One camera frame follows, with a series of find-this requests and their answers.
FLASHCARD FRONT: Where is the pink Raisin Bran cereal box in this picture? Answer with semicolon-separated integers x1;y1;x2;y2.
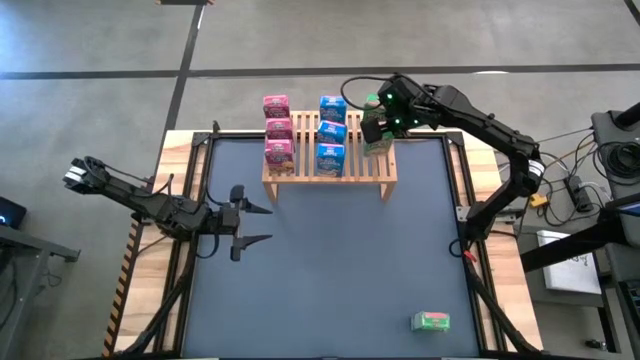
264;138;296;176
263;94;291;119
265;117;295;141

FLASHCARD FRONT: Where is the black cable coil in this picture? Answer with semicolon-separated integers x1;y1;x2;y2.
594;142;640;181

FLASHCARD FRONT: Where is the black stand beam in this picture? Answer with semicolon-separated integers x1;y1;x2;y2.
519;214;640;274

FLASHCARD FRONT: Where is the grey equipment cart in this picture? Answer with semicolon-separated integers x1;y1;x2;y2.
589;102;640;360

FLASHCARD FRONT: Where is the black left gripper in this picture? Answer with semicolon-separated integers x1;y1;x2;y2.
217;183;275;263

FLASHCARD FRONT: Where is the yellow-black hazard tape strip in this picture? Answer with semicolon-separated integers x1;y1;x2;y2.
102;219;144;357

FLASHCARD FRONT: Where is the black power strip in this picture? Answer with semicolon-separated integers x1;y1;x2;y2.
564;174;594;212

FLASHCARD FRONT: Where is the grey metal desk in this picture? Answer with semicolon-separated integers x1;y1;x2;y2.
0;223;81;360

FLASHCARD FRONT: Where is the white paper sheet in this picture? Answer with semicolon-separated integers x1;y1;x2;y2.
537;229;604;296

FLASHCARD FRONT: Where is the wooden slatted shelf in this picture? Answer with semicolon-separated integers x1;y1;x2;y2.
262;110;400;203

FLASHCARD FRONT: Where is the blue-grey table mat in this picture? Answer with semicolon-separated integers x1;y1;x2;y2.
182;137;481;359

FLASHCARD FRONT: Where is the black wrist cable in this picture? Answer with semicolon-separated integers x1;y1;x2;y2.
340;74;397;112

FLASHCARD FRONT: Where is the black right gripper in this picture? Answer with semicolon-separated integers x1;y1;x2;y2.
359;74;429;146

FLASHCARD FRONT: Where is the black metal table frame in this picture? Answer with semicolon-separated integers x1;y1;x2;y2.
114;119;546;360

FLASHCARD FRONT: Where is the blue Rice Krispies cereal box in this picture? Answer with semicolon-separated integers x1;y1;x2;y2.
315;142;347;178
319;95;348;124
316;120;349;145

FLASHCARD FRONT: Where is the black device with blue light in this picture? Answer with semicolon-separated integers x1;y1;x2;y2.
0;196;27;230

